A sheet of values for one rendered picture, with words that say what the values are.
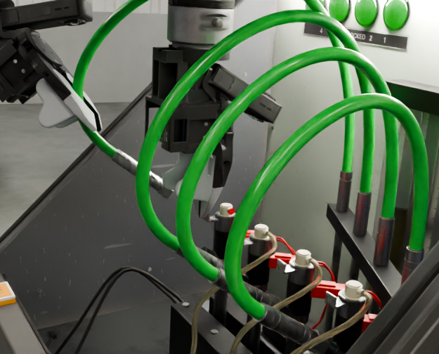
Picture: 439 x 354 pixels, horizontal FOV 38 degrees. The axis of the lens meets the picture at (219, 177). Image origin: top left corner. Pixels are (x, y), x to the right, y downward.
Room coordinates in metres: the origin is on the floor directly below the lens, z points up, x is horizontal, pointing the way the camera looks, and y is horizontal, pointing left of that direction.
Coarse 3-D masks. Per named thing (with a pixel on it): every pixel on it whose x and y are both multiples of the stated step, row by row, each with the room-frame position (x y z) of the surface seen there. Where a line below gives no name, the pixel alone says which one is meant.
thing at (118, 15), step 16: (128, 0) 0.82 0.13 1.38; (144, 0) 0.82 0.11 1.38; (304, 0) 0.85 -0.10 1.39; (112, 16) 0.81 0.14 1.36; (96, 32) 0.81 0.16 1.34; (96, 48) 0.81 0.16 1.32; (80, 64) 0.80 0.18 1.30; (80, 80) 0.80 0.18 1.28; (80, 96) 0.80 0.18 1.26; (352, 128) 0.86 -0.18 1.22; (96, 144) 0.81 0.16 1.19; (352, 144) 0.86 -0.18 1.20; (352, 160) 0.86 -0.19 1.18; (352, 176) 0.86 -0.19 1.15
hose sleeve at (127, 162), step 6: (120, 150) 0.82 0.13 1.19; (114, 156) 0.81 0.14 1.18; (120, 156) 0.81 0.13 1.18; (126, 156) 0.81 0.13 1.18; (120, 162) 0.81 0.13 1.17; (126, 162) 0.81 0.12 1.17; (132, 162) 0.81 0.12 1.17; (126, 168) 0.81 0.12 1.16; (132, 168) 0.81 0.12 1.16; (150, 174) 0.82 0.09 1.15; (156, 174) 0.83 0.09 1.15; (150, 180) 0.81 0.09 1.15; (156, 180) 0.82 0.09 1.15; (150, 186) 0.82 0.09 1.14; (156, 186) 0.82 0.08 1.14; (162, 186) 0.82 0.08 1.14
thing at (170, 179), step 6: (180, 156) 0.75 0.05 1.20; (186, 156) 0.75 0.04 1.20; (192, 156) 0.75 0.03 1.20; (180, 162) 0.75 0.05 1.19; (186, 162) 0.75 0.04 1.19; (174, 168) 0.74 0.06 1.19; (180, 168) 0.75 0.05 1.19; (186, 168) 0.75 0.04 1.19; (168, 174) 0.74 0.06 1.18; (174, 174) 0.74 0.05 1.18; (180, 174) 0.74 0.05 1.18; (162, 180) 0.73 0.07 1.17; (168, 180) 0.74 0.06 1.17; (174, 180) 0.74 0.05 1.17; (180, 180) 0.74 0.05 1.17; (168, 186) 0.74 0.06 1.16; (174, 186) 0.74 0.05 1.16; (198, 204) 0.74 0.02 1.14; (198, 210) 0.74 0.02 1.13; (198, 216) 0.74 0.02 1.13
